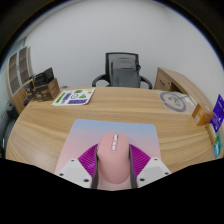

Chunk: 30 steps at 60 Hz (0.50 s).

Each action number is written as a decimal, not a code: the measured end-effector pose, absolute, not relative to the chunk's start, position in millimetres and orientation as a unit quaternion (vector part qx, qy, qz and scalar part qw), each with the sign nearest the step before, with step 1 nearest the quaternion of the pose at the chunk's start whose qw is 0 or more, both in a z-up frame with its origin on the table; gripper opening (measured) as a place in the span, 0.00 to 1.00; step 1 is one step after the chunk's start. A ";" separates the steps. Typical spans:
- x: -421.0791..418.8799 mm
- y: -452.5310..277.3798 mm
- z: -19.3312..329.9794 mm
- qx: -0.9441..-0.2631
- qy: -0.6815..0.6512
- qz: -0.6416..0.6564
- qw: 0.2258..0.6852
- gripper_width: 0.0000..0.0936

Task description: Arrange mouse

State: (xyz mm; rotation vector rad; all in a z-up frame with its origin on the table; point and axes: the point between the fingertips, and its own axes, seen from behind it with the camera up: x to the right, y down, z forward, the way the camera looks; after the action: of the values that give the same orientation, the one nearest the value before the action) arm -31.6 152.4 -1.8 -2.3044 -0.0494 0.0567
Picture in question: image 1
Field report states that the white sheet with grey ring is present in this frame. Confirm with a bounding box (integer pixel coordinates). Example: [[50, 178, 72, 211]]
[[159, 90, 196, 114]]

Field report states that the small teal box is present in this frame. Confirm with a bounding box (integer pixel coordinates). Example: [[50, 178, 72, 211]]
[[213, 131, 224, 159]]

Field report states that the small yellow box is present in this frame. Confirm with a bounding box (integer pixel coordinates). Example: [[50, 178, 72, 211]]
[[205, 122, 218, 146]]

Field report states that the wooden side desk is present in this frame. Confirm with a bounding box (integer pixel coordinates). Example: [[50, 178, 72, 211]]
[[154, 67, 214, 108]]

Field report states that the white green purple printed sheet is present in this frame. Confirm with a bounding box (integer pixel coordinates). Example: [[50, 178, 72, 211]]
[[51, 87, 96, 107]]

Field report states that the pink and blue mouse pad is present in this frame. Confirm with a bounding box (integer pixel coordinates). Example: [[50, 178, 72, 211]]
[[54, 118, 162, 174]]

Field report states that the wooden shelf unit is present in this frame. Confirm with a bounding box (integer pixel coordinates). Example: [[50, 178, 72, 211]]
[[5, 45, 34, 114]]

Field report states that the black mesh office chair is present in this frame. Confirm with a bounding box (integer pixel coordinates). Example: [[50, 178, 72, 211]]
[[91, 51, 154, 90]]

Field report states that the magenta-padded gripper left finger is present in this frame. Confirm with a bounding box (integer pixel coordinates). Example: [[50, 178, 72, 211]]
[[56, 144, 101, 190]]

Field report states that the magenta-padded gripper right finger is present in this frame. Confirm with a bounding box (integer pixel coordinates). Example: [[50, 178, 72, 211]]
[[128, 144, 172, 189]]

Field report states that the black printed box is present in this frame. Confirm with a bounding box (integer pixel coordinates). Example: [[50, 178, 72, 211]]
[[33, 67, 55, 88]]

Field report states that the small orange box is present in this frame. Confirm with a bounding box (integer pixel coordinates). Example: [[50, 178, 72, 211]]
[[191, 102, 214, 127]]

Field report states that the purple sign card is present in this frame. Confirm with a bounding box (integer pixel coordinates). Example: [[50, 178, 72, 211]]
[[210, 93, 224, 134]]

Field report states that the pink computer mouse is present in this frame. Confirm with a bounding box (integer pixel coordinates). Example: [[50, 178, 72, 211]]
[[96, 132, 131, 184]]

